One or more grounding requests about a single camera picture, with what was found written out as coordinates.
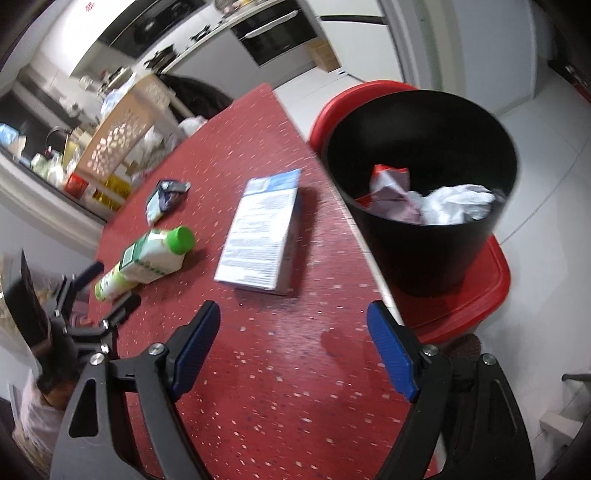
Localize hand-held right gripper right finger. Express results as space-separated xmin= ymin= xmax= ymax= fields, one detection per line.
xmin=366 ymin=300 xmax=536 ymax=480

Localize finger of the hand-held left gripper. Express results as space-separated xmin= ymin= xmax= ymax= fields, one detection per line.
xmin=60 ymin=261 xmax=105 ymax=317
xmin=102 ymin=293 xmax=142 ymax=332

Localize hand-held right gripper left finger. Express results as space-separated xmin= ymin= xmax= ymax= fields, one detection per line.
xmin=48 ymin=300 xmax=221 ymax=480

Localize green and white plastic bottle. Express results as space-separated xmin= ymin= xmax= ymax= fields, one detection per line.
xmin=95 ymin=265 xmax=139 ymax=303

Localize green capped drink carton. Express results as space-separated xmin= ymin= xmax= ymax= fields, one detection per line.
xmin=121 ymin=225 xmax=195 ymax=284

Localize black waste bin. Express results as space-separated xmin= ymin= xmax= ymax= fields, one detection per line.
xmin=321 ymin=90 xmax=520 ymax=298

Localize dark snack wrapper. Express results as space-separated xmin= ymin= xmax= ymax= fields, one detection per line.
xmin=145 ymin=179 xmax=191 ymax=227

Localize white and blue paper box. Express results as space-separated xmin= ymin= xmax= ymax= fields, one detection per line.
xmin=213 ymin=167 xmax=303 ymax=296

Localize white tissue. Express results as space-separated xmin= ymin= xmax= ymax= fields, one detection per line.
xmin=418 ymin=184 xmax=497 ymax=225

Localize red snack wrapper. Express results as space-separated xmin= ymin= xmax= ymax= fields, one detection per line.
xmin=355 ymin=164 xmax=423 ymax=224

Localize yellow oil bottle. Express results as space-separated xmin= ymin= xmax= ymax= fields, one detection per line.
xmin=92 ymin=175 xmax=132 ymax=210

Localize red basket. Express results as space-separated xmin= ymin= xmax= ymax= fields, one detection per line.
xmin=64 ymin=173 xmax=88 ymax=197

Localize white plastic bag atop cart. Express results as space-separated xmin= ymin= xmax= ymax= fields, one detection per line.
xmin=99 ymin=74 xmax=139 ymax=116

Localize white plastic bag under cart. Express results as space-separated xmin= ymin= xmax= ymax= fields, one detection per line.
xmin=131 ymin=115 xmax=208 ymax=174

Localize dark cloth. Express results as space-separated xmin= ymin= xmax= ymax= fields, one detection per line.
xmin=157 ymin=73 xmax=234 ymax=123

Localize white upper cabinets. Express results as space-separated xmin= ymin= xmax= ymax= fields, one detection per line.
xmin=41 ymin=0 xmax=139 ymax=75

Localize black range hood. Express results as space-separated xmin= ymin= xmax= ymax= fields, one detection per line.
xmin=97 ymin=0 xmax=206 ymax=60

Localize black built-in oven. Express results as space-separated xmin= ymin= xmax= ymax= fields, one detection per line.
xmin=229 ymin=0 xmax=319 ymax=66

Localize white refrigerator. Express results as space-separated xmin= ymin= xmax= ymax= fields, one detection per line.
xmin=318 ymin=0 xmax=402 ymax=79

